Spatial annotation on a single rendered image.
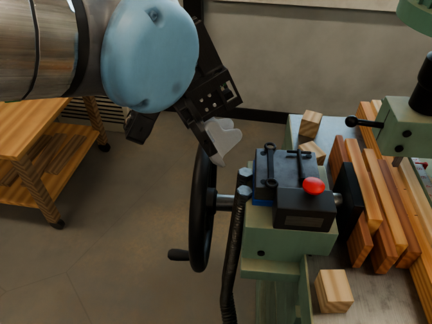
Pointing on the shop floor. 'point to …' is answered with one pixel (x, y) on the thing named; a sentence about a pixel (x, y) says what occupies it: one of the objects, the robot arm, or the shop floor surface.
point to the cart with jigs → (43, 152)
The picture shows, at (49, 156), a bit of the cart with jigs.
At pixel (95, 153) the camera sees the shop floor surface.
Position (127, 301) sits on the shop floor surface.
